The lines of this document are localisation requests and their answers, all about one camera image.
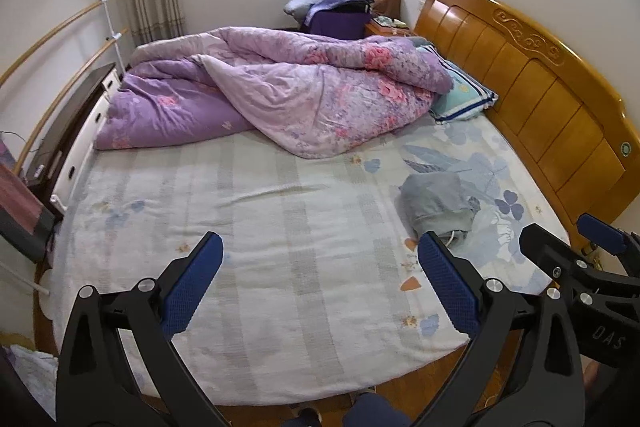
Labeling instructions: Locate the purple cloth covered box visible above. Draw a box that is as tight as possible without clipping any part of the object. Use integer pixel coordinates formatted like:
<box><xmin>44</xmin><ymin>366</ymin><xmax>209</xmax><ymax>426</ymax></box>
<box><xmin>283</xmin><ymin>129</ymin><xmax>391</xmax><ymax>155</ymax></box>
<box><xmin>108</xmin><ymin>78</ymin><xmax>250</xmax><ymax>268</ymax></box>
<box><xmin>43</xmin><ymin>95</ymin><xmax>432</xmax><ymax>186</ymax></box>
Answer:
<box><xmin>303</xmin><ymin>0</ymin><xmax>373</xmax><ymax>40</ymax></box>

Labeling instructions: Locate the teal striped pillow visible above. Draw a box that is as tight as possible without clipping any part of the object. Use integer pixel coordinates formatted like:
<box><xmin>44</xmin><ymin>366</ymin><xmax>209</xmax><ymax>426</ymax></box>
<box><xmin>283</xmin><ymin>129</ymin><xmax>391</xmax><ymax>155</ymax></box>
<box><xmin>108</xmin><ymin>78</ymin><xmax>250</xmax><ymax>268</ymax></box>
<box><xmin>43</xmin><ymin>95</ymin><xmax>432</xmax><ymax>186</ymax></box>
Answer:
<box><xmin>409</xmin><ymin>37</ymin><xmax>499</xmax><ymax>124</ymax></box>

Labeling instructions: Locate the wooden nightstand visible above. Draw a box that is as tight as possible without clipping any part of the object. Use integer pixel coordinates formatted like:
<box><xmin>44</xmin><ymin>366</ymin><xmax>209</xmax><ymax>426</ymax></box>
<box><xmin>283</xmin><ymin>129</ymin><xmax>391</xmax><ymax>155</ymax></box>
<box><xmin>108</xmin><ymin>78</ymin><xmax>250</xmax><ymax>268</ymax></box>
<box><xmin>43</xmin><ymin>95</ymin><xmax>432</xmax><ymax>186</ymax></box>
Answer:
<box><xmin>364</xmin><ymin>0</ymin><xmax>413</xmax><ymax>37</ymax></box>

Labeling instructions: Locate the pink purple floral quilt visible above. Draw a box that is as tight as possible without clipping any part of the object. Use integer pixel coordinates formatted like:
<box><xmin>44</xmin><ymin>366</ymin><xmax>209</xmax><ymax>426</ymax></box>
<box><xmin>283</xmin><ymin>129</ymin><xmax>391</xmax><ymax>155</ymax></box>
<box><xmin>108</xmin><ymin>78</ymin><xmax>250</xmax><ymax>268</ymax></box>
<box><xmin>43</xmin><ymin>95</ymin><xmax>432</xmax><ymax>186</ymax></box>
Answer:
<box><xmin>94</xmin><ymin>27</ymin><xmax>454</xmax><ymax>159</ymax></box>

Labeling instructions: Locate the white dresser dark top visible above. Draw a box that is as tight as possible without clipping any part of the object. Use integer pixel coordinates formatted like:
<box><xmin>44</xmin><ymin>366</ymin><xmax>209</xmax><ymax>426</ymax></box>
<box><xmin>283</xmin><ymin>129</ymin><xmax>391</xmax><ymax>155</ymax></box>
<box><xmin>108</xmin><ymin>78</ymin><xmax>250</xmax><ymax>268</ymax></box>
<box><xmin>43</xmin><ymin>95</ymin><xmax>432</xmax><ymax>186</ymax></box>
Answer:
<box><xmin>25</xmin><ymin>63</ymin><xmax>120</xmax><ymax>217</ymax></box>

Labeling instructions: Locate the grey hooded sweatshirt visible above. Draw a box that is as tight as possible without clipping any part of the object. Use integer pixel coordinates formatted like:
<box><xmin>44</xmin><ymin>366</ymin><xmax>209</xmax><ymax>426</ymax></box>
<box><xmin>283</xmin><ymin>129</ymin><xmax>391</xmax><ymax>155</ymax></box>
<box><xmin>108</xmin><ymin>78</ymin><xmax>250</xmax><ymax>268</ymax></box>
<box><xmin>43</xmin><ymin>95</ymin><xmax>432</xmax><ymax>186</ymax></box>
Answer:
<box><xmin>399</xmin><ymin>171</ymin><xmax>480</xmax><ymax>247</ymax></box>

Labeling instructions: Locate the dark red framed board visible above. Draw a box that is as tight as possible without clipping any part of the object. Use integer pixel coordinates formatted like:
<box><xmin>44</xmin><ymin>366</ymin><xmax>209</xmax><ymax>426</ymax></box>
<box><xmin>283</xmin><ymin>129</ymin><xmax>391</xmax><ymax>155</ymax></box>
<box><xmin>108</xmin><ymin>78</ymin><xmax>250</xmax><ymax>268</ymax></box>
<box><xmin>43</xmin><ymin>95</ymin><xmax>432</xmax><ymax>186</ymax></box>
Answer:
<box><xmin>0</xmin><ymin>165</ymin><xmax>55</xmax><ymax>263</ymax></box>

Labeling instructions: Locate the lower wooden wall rail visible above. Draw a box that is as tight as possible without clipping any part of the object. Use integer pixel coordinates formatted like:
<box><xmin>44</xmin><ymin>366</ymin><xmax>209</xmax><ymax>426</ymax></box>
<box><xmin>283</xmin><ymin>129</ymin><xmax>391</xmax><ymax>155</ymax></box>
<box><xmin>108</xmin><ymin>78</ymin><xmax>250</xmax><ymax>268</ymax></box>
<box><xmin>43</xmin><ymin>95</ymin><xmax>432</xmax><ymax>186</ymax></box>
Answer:
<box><xmin>12</xmin><ymin>27</ymin><xmax>129</xmax><ymax>176</ymax></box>

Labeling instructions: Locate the wooden wall rail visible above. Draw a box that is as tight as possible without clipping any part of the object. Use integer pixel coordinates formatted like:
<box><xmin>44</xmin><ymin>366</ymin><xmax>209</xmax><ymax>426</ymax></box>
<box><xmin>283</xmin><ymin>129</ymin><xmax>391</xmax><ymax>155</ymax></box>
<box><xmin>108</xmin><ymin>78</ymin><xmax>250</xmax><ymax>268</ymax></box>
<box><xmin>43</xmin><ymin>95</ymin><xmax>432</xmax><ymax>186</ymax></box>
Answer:
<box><xmin>12</xmin><ymin>27</ymin><xmax>129</xmax><ymax>176</ymax></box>
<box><xmin>0</xmin><ymin>0</ymin><xmax>111</xmax><ymax>87</ymax></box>

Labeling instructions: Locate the white patterned bed sheet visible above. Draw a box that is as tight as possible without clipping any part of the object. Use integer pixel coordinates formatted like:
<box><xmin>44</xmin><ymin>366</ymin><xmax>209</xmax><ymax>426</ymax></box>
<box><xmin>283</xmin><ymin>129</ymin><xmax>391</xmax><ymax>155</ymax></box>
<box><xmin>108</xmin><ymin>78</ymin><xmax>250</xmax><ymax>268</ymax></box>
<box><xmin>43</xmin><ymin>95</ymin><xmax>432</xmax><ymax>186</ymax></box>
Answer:
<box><xmin>52</xmin><ymin>116</ymin><xmax>564</xmax><ymax>405</ymax></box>

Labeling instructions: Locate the upper wooden wall rail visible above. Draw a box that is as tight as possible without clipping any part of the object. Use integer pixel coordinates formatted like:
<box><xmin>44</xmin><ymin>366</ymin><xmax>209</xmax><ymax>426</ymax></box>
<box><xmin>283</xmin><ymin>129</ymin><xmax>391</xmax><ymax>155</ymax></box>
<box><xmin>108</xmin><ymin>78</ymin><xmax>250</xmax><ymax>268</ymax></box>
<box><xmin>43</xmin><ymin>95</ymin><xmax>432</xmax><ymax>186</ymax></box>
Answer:
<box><xmin>0</xmin><ymin>0</ymin><xmax>111</xmax><ymax>87</ymax></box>

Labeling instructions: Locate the wooden headboard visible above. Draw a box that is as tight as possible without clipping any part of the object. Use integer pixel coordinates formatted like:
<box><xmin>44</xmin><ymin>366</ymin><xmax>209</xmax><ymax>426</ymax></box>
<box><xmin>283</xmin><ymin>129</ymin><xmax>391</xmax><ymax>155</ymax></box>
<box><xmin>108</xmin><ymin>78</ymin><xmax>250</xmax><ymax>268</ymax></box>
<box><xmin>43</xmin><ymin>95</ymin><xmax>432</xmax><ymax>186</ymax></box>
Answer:
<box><xmin>414</xmin><ymin>0</ymin><xmax>639</xmax><ymax>249</ymax></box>

